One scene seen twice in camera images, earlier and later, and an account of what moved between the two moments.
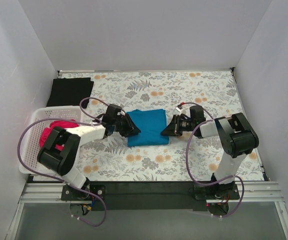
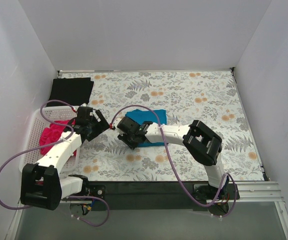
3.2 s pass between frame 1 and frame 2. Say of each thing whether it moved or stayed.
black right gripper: moved
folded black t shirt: stayed
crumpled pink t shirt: stayed
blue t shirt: stayed
